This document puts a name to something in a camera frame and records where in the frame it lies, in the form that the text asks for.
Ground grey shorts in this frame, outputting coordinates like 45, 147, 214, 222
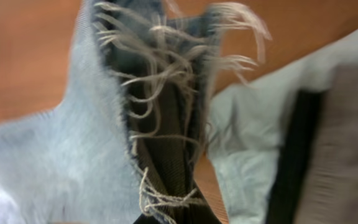
295, 66, 358, 224

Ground light blue denim jeans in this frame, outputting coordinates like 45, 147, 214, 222
0, 1, 270, 224

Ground light blue t-shirt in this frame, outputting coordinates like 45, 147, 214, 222
208, 29, 358, 224

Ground black garment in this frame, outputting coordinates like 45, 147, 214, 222
265, 90, 326, 224

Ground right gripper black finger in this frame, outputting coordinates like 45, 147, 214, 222
133, 214, 154, 224

